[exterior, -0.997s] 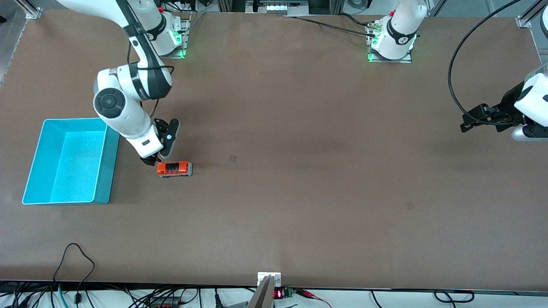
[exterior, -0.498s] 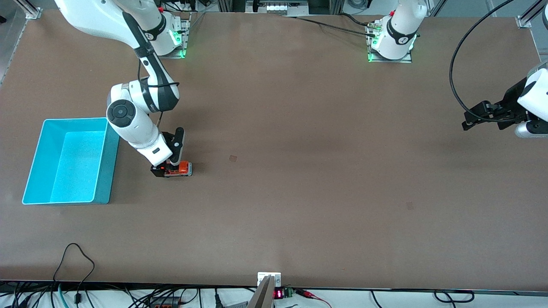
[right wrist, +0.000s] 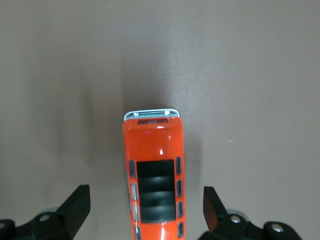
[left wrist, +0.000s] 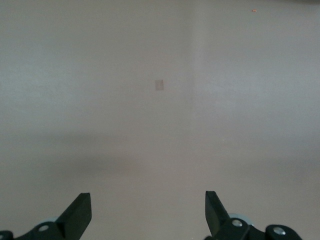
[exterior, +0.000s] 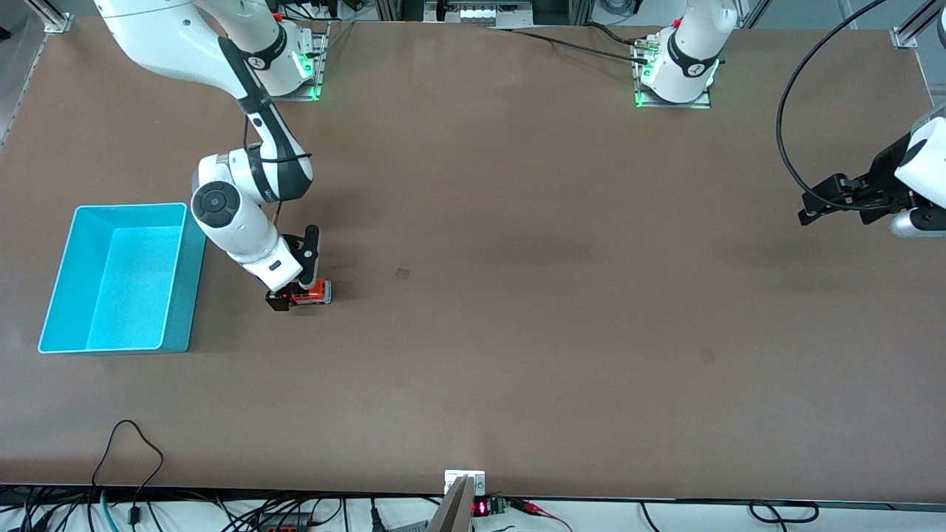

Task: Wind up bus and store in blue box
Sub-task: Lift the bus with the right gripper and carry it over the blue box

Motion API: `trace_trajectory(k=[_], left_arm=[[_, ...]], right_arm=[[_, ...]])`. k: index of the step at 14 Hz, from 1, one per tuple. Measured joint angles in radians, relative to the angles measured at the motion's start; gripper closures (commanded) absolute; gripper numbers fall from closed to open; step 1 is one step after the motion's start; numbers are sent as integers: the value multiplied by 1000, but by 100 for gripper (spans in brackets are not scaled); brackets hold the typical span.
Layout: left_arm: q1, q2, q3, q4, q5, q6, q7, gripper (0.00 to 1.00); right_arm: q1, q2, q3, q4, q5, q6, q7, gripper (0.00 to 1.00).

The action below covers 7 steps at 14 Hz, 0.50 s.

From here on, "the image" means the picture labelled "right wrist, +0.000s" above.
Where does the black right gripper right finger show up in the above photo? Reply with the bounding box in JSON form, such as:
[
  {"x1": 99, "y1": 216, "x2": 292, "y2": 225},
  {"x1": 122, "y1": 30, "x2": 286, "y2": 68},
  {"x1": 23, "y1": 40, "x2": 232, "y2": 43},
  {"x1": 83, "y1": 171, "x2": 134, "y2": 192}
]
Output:
[{"x1": 199, "y1": 186, "x2": 301, "y2": 240}]

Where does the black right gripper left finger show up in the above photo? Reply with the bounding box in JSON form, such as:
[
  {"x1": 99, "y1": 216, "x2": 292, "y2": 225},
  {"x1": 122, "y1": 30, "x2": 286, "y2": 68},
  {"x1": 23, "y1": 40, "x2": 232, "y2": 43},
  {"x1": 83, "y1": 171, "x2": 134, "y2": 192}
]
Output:
[{"x1": 0, "y1": 184, "x2": 91, "y2": 240}]

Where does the orange toy bus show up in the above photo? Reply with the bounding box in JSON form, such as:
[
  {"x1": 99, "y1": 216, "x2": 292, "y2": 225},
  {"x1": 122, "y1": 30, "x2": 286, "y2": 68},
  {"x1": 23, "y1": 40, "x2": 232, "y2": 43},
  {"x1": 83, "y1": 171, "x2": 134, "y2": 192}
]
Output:
[{"x1": 122, "y1": 106, "x2": 185, "y2": 240}]

